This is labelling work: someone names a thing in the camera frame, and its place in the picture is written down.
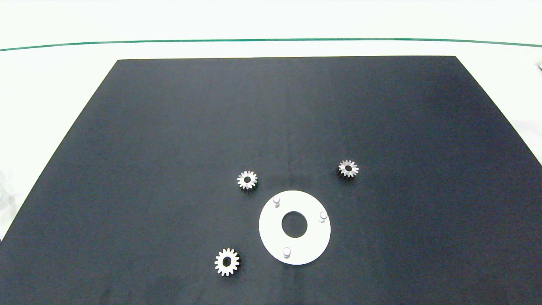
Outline small steel planetary gear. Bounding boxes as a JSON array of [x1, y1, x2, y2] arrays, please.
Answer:
[[337, 159, 359, 180], [214, 248, 241, 277], [237, 171, 258, 191]]

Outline round white carrier plate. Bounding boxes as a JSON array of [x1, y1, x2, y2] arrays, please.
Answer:
[[259, 190, 332, 266]]

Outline dark rectangular mat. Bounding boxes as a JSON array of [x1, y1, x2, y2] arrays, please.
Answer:
[[0, 55, 542, 305]]

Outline green tape line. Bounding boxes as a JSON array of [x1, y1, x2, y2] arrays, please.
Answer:
[[0, 38, 542, 52]]

